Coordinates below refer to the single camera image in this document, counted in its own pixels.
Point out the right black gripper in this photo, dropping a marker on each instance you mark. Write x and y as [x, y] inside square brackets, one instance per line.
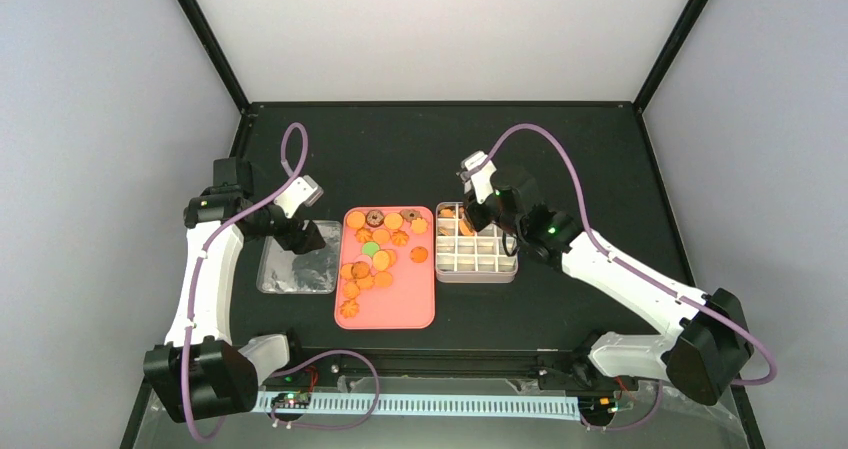
[475, 220]

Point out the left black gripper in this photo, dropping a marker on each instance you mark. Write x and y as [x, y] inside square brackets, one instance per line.
[300, 241]

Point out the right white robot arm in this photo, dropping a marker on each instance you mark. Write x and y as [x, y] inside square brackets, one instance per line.
[696, 345]

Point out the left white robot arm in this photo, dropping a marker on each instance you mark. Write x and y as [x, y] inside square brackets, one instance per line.
[198, 372]

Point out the beige compartment box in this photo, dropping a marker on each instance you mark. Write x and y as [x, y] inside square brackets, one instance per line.
[463, 256]

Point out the pink cookie tray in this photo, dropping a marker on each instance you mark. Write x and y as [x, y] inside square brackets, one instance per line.
[394, 289]

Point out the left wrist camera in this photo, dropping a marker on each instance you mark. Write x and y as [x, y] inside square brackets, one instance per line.
[304, 191]

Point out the chocolate ring cookie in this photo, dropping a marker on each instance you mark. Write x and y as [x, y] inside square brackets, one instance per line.
[374, 218]

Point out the light blue slotted cable duct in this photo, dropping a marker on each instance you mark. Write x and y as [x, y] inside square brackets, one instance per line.
[441, 405]

